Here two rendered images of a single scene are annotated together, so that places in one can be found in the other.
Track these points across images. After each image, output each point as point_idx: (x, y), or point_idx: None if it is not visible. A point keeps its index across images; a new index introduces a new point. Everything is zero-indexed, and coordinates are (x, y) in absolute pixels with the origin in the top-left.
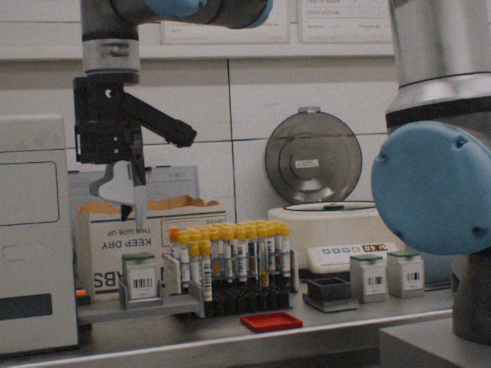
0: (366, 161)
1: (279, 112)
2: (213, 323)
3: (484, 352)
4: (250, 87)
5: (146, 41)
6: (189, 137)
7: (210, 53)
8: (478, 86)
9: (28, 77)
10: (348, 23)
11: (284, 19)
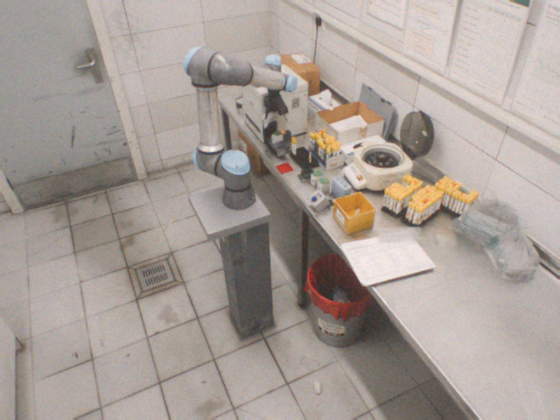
0: (458, 150)
1: (431, 105)
2: (286, 159)
3: (222, 192)
4: (424, 87)
5: (398, 49)
6: (279, 113)
7: (408, 66)
8: (199, 145)
9: (367, 47)
10: (471, 79)
11: (444, 63)
